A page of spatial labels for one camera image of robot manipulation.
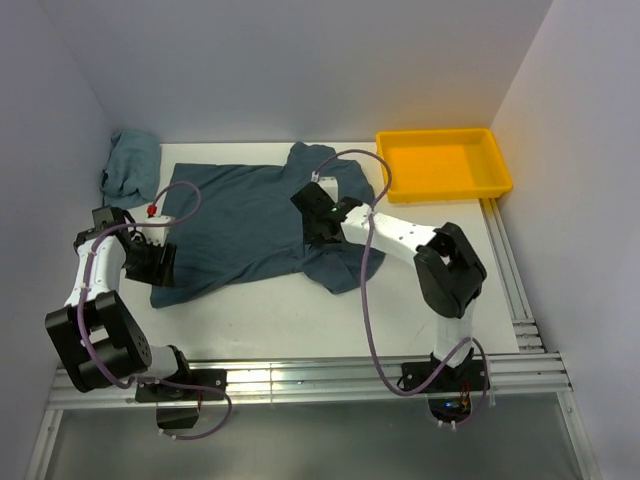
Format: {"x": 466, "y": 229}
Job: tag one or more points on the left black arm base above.
{"x": 180, "y": 387}

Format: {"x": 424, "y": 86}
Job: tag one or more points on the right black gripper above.
{"x": 310, "y": 236}

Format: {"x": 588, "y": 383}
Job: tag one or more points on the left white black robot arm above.
{"x": 98, "y": 341}

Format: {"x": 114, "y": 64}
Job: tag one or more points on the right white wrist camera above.
{"x": 328, "y": 183}

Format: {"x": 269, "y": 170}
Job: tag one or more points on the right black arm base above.
{"x": 454, "y": 392}

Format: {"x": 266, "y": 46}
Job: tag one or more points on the dark teal t-shirt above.
{"x": 240, "y": 226}

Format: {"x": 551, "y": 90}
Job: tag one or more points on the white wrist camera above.
{"x": 156, "y": 227}
{"x": 328, "y": 183}

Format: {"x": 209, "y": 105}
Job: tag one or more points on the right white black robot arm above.
{"x": 449, "y": 272}

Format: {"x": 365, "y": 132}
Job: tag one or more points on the light blue crumpled t-shirt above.
{"x": 131, "y": 176}

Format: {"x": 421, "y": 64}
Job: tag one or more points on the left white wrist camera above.
{"x": 156, "y": 227}

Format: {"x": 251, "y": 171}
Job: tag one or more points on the yellow plastic tray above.
{"x": 443, "y": 165}

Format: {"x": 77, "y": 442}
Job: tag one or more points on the aluminium front rail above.
{"x": 325, "y": 380}

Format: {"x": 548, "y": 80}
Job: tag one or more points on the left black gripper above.
{"x": 158, "y": 274}

